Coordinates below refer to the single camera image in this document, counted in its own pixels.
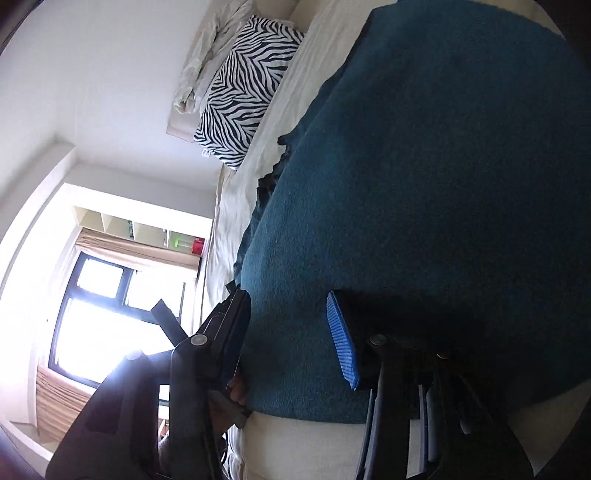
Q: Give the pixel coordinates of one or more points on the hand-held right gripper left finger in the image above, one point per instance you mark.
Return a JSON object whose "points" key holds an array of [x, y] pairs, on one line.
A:
{"points": [[231, 337]]}

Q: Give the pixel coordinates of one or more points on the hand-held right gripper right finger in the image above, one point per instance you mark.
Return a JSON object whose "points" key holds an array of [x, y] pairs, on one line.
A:
{"points": [[341, 341]]}

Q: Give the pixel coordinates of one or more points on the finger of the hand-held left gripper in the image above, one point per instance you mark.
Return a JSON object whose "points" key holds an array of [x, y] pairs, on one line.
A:
{"points": [[165, 318]]}

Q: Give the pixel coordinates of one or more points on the dark teal knit sweater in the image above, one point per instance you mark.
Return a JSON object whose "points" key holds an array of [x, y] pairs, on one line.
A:
{"points": [[415, 184]]}

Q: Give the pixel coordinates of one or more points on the person's left hand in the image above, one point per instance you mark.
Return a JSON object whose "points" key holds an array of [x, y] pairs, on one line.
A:
{"points": [[238, 390]]}

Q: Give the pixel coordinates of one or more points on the black framed window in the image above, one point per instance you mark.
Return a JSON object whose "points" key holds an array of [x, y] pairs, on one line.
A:
{"points": [[101, 323]]}

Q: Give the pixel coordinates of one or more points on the beige curtain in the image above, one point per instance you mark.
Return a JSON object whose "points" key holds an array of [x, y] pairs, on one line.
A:
{"points": [[57, 401], [138, 254]]}

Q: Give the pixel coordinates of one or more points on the green container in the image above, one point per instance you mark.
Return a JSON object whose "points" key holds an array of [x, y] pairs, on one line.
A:
{"points": [[179, 240]]}

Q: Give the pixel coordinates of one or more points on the red box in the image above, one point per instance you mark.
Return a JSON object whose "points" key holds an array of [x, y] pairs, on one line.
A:
{"points": [[198, 246]]}

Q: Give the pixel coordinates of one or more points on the white open shelf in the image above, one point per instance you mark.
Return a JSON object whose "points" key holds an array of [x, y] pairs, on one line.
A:
{"points": [[115, 224]]}

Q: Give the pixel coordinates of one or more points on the bed with beige sheet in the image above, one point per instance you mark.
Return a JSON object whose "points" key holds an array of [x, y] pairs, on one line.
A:
{"points": [[240, 198]]}

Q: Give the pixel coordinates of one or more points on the zebra print pillow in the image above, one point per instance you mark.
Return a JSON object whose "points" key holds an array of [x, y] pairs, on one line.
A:
{"points": [[244, 87]]}

